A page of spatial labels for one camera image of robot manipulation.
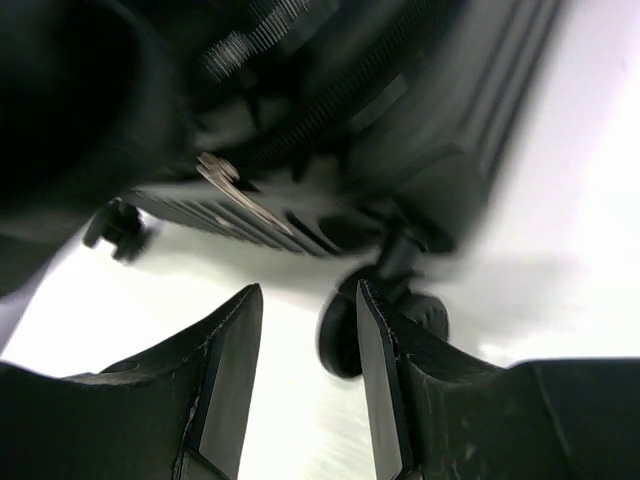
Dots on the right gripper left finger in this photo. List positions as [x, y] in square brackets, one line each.
[178, 410]

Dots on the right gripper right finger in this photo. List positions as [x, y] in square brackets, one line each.
[436, 412]

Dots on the black hard-shell suitcase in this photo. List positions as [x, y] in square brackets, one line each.
[318, 127]

